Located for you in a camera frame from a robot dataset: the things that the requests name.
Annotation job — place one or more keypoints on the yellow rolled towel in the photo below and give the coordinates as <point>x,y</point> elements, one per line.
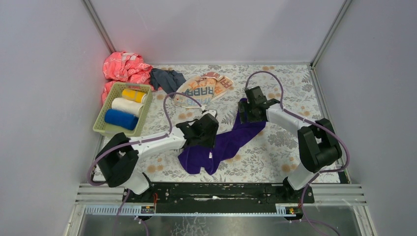
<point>134,95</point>

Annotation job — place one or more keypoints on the dark grey cloth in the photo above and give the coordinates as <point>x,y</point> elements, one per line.
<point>167,80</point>

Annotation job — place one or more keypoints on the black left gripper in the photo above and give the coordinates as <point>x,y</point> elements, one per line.
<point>204,137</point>

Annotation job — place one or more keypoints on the white rolled towel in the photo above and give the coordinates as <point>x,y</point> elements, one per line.
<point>127,106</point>

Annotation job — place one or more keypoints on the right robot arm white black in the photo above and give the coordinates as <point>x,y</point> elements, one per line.
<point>317,144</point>

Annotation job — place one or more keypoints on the floral table cloth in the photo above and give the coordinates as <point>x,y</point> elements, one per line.
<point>269,157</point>

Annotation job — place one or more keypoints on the purple towel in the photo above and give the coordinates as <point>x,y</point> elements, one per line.
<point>227,145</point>

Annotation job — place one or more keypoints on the pink patterned cloth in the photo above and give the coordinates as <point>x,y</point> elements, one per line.
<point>124,67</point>

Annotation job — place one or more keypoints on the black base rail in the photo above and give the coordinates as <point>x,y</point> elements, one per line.
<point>246,198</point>

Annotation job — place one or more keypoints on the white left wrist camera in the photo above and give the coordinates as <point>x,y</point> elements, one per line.
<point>211,112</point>

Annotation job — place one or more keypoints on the blue rolled towel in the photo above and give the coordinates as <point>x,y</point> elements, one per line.
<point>122,119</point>

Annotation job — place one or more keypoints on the beige lettered towel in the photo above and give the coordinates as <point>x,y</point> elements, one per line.
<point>201,90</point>

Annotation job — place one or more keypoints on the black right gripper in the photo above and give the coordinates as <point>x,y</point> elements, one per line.
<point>247,112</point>

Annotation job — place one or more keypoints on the pale green plastic basket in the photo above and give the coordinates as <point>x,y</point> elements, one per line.
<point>106,129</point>

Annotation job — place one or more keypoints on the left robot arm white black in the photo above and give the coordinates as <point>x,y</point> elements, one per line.
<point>117,160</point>

